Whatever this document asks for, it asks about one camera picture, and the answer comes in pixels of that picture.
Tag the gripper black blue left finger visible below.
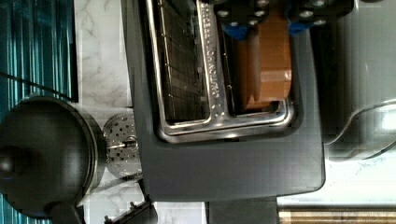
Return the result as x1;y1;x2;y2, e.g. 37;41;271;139
208;0;270;41

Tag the gripper black blue right finger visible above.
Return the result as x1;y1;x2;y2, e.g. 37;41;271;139
285;0;354;35

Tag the brown toast slice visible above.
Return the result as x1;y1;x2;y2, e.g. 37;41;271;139
237;11;292;110

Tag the stainless steel toaster oven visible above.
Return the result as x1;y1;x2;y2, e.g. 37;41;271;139
310;0;396;161

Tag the black two-slot toaster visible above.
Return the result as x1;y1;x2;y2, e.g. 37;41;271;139
121;0;325;224

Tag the wooden serving tray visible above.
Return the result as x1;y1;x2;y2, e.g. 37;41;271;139
278;205;396;224

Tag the black toaster power cord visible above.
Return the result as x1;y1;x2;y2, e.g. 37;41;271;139
0;71;78;102

